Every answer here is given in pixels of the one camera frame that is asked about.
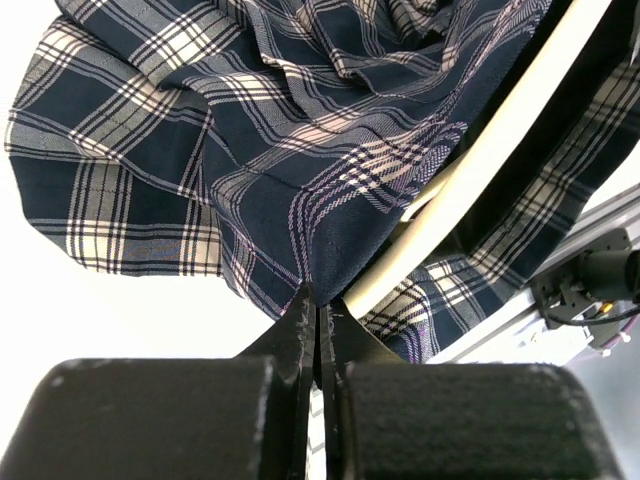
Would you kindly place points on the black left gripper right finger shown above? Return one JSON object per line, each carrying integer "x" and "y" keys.
{"x": 386, "y": 418}

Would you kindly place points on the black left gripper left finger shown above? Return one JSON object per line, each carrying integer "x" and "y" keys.
{"x": 239, "y": 418}

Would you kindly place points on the navy plaid skirt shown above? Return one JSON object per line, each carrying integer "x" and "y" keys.
{"x": 278, "y": 143}

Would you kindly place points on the aluminium mounting rail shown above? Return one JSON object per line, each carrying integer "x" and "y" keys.
{"x": 518, "y": 334}

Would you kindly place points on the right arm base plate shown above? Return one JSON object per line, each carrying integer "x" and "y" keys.
{"x": 605, "y": 271}

